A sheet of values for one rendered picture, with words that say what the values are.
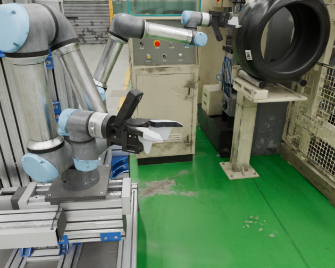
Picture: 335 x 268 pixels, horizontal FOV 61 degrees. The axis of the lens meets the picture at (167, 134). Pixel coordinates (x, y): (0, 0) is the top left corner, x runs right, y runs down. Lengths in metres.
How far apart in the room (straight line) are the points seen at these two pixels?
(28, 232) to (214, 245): 1.14
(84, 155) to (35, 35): 0.35
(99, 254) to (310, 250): 1.25
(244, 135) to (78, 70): 1.71
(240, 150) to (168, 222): 0.88
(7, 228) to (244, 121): 1.78
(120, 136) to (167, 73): 1.57
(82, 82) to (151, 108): 1.48
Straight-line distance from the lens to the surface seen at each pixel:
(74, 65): 0.96
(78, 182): 1.13
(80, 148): 0.88
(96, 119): 0.81
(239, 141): 2.41
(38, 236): 1.17
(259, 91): 1.88
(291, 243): 2.05
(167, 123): 0.80
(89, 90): 0.96
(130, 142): 0.77
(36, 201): 1.25
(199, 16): 1.74
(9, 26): 0.86
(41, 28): 0.89
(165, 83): 2.34
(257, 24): 1.78
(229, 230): 2.02
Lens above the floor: 1.37
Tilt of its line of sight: 25 degrees down
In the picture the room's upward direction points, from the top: straight up
